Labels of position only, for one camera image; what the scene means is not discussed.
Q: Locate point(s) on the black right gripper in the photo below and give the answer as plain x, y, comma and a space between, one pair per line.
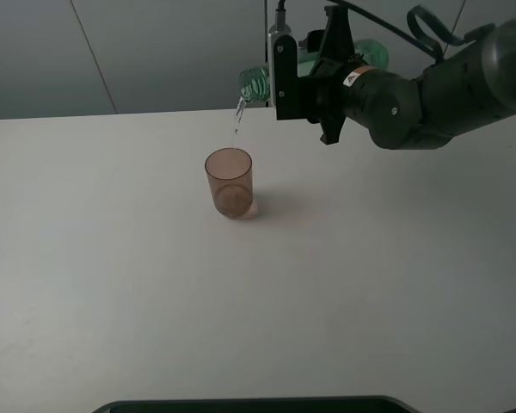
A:
388, 106

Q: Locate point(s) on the green transparent plastic bottle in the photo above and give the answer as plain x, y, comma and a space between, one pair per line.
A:
260, 84

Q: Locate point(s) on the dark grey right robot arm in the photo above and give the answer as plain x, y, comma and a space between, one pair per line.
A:
471, 83

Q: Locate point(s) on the pink translucent plastic cup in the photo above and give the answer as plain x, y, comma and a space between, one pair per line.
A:
230, 177

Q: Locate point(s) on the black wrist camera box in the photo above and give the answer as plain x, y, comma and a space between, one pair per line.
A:
283, 73

